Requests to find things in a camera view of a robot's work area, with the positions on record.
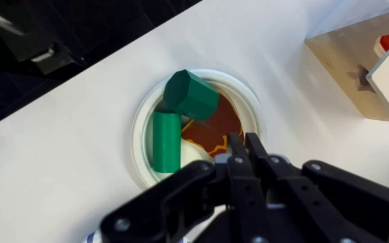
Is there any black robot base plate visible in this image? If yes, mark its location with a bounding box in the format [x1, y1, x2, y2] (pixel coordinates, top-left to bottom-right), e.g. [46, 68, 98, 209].
[0, 0, 204, 134]

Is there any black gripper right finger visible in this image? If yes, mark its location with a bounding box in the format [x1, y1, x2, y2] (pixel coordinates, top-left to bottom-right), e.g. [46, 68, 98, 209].
[246, 132, 389, 243]

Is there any green cylinder block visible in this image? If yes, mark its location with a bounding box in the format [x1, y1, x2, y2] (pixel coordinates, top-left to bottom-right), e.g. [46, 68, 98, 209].
[152, 110, 184, 174]

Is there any green prism block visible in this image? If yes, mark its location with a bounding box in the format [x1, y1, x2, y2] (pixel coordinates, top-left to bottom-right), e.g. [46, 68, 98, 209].
[163, 68, 221, 121]

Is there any brown giraffe pattern block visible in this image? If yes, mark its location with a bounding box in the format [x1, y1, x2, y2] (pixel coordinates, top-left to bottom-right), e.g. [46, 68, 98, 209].
[180, 93, 244, 156]

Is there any wooden shape sorter box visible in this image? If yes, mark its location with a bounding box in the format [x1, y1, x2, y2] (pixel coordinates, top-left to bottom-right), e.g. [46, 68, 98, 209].
[306, 5, 389, 136]

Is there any shallow white bowl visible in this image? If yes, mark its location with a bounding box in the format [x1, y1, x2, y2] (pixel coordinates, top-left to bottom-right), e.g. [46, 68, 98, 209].
[132, 67, 263, 187]

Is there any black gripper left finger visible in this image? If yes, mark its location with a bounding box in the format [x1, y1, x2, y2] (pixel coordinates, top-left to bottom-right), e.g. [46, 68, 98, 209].
[100, 132, 256, 243]

